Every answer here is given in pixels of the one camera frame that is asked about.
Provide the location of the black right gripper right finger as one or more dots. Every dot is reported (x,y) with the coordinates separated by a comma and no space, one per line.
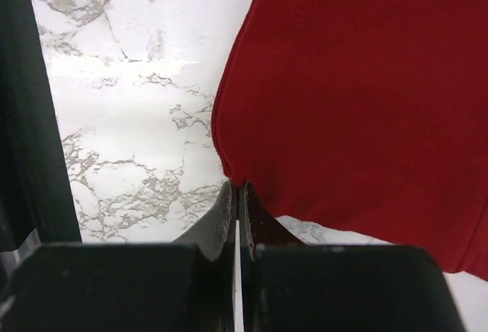
(288,285)

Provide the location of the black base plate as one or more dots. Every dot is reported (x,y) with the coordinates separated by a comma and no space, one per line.
(35,190)

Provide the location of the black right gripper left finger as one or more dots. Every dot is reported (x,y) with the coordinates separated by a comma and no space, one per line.
(184,285)

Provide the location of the dark red t shirt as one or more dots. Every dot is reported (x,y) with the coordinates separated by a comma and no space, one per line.
(364,115)

